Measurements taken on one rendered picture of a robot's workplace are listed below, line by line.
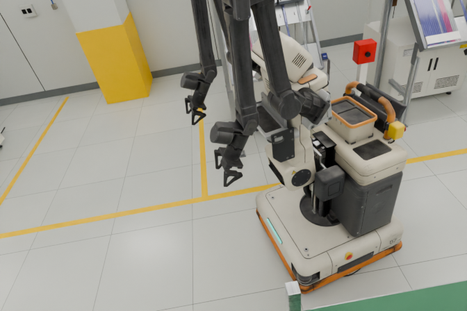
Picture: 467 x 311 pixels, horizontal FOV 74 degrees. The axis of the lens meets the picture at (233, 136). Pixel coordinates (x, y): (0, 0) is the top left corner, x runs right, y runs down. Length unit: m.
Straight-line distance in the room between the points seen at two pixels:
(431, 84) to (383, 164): 2.02
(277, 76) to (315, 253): 1.08
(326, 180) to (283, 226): 0.52
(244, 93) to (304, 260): 1.07
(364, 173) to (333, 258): 0.54
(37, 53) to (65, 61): 0.32
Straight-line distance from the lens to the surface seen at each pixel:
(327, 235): 1.85
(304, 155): 1.41
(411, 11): 2.89
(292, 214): 1.92
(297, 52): 1.14
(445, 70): 3.45
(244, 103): 0.96
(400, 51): 3.08
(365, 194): 1.57
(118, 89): 4.05
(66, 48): 4.59
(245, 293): 2.00
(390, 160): 1.52
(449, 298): 1.01
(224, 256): 2.13
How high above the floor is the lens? 1.79
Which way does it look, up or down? 37 degrees down
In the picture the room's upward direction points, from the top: 10 degrees counter-clockwise
